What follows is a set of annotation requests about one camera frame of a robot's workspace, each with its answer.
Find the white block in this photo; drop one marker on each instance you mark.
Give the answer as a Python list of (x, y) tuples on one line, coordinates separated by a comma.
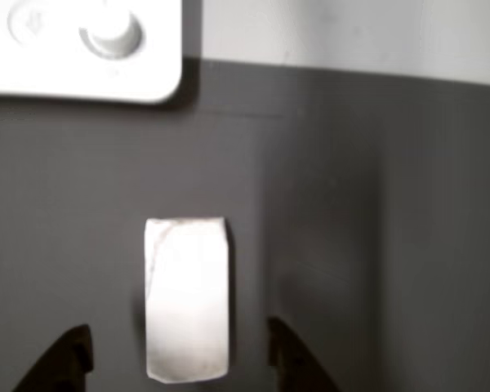
[(188, 302)]

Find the grey table mat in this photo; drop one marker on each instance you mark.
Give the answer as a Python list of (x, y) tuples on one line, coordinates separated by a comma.
[(351, 204)]

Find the white camera stand base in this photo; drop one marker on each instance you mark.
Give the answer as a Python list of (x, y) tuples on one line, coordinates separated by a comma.
[(65, 73)]

